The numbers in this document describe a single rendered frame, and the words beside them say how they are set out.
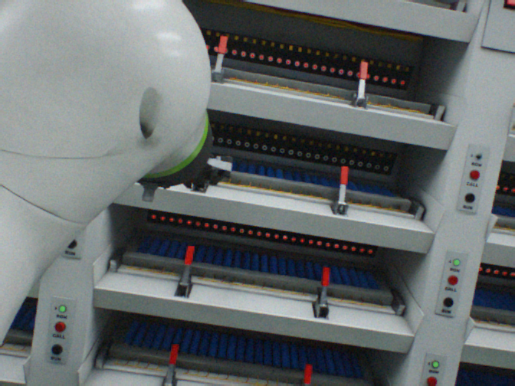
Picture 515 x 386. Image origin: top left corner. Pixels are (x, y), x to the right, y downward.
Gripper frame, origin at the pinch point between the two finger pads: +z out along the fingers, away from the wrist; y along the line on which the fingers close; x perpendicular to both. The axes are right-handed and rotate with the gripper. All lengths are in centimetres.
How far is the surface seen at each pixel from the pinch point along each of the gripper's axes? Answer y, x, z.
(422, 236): 42.4, -2.7, 7.4
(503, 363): 63, -24, 12
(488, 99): 49, 23, 2
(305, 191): 20.5, 3.0, 12.8
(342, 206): 27.4, 0.7, 9.8
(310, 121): 18.2, 14.6, 4.9
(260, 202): 11.7, -1.4, 7.7
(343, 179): 26.5, 5.6, 8.1
